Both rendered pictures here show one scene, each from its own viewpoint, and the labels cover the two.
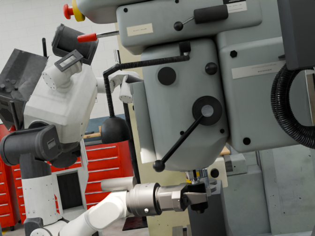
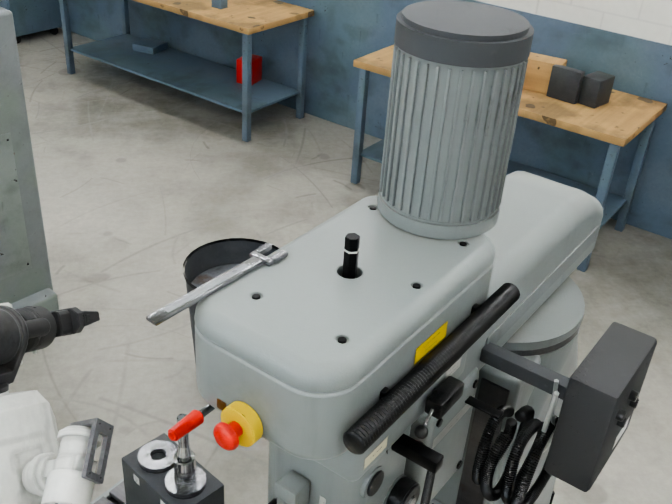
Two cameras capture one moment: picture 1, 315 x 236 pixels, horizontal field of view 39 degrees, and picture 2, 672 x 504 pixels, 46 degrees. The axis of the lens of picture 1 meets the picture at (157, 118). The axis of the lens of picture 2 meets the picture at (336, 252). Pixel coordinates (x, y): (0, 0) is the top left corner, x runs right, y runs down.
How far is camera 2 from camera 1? 143 cm
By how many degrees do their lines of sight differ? 62
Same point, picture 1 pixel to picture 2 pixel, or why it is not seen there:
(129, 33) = (365, 464)
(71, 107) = not seen: outside the picture
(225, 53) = (432, 425)
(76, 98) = not seen: hidden behind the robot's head
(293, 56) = (580, 480)
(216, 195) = (219, 489)
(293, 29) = (596, 464)
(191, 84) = (390, 474)
